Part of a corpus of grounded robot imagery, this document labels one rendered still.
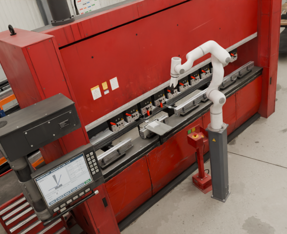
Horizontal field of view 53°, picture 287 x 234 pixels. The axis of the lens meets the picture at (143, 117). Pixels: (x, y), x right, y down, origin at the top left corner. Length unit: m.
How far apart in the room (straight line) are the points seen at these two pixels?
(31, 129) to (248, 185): 2.78
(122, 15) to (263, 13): 2.33
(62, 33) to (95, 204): 1.59
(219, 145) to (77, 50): 1.69
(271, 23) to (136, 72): 2.24
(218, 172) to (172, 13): 1.78
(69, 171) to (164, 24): 1.78
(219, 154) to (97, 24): 1.79
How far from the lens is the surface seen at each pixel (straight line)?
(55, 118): 1.90
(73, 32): 2.48
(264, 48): 4.61
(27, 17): 7.07
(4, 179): 3.26
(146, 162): 3.27
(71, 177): 2.11
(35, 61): 2.17
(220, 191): 3.57
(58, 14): 2.53
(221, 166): 3.29
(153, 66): 3.06
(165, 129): 3.13
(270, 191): 3.82
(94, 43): 2.60
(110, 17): 2.66
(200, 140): 3.33
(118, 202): 3.26
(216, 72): 2.77
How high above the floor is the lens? 2.72
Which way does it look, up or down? 30 degrees down
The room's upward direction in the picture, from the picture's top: 12 degrees counter-clockwise
